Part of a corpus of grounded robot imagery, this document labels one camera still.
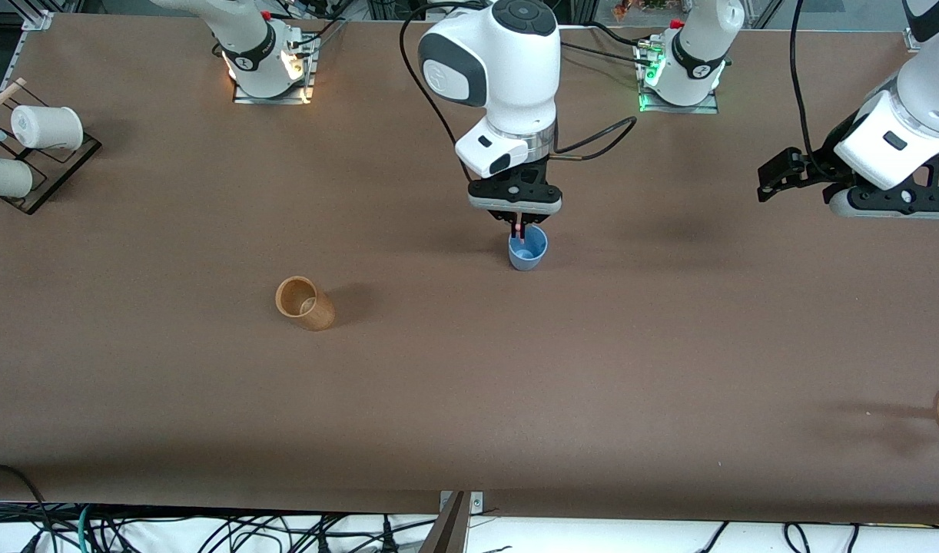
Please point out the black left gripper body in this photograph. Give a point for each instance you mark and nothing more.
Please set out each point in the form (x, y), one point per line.
(816, 176)

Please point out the orange background objects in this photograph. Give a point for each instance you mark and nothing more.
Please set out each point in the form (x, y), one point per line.
(638, 8)

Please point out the small metal bracket plate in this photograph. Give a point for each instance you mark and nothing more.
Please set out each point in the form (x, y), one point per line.
(477, 503)

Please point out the white cup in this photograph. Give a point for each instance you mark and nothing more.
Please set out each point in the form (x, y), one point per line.
(4, 175)
(51, 127)

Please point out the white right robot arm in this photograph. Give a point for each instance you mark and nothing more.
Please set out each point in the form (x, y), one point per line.
(515, 69)

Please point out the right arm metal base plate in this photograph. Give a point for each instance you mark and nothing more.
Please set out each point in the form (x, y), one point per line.
(306, 84)

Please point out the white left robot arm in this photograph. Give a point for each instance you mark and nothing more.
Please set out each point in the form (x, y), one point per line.
(930, 100)

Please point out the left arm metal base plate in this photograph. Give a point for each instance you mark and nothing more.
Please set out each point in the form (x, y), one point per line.
(711, 107)

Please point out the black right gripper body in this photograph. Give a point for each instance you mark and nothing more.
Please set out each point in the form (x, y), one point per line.
(518, 223)

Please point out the blue cup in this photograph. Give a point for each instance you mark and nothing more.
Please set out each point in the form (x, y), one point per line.
(527, 259)

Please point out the brown wooden cup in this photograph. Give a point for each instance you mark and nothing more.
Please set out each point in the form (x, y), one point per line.
(316, 313)

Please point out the brown beam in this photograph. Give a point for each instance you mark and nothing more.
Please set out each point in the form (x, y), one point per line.
(448, 530)

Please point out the wooden rack stick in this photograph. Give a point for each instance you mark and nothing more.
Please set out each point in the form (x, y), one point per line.
(1, 98)

